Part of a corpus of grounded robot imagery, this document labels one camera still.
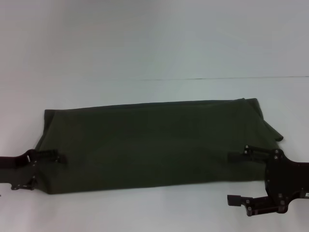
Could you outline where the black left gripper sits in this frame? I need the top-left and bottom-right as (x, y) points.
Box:
(0, 149), (69, 191)

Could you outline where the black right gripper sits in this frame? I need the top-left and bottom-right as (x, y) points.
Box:
(226, 144), (309, 217)

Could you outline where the dark green t-shirt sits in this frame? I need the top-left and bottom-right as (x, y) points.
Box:
(33, 98), (284, 195)

